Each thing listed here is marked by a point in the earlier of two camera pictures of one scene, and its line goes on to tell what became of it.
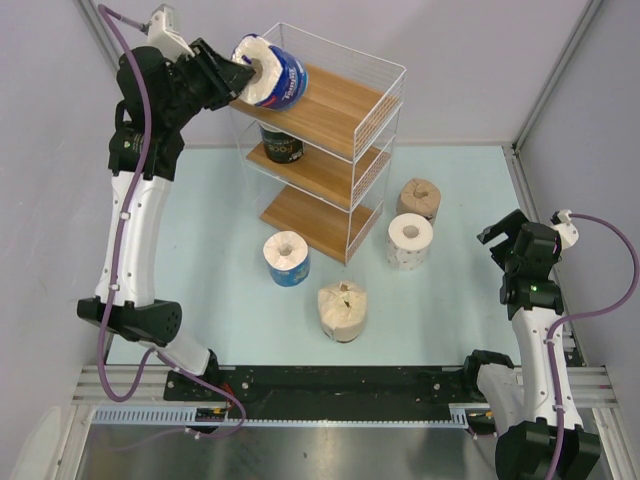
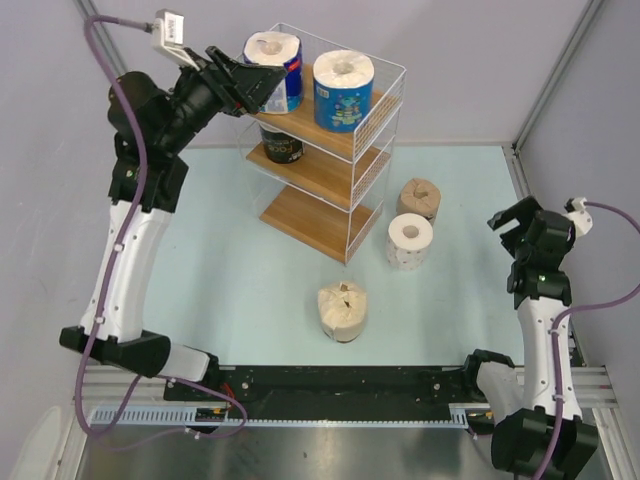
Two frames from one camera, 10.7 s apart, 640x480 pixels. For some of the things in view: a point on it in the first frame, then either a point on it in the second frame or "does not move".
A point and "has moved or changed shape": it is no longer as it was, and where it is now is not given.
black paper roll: x=279 y=146 does not move
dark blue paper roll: x=280 y=78 has moved or changed shape
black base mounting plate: x=319 y=385 does not move
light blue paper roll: x=287 y=257 -> x=343 y=90
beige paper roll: x=342 y=308 does not move
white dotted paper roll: x=408 y=242 does not move
